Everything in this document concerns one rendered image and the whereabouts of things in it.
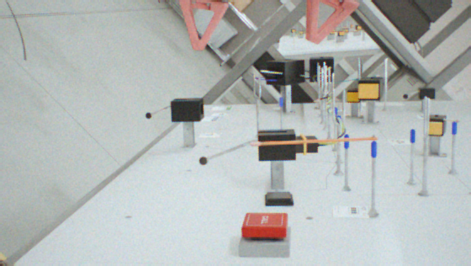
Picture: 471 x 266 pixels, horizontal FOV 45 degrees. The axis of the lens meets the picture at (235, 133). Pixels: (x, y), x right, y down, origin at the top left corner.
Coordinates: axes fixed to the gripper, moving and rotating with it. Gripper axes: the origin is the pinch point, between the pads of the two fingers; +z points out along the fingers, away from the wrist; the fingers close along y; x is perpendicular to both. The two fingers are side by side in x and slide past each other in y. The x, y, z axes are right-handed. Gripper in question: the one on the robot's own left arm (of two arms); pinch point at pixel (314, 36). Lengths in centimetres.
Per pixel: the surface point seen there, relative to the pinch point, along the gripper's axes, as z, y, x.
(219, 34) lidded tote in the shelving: 42, 695, 41
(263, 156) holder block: 18.9, -2.4, -0.1
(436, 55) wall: -46, 727, -250
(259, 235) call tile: 22.1, -25.4, -0.6
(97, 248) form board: 32.4, -22.0, 15.7
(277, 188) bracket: 22.8, -1.3, -4.1
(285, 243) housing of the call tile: 21.7, -25.7, -3.5
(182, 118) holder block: 25.4, 30.5, 14.7
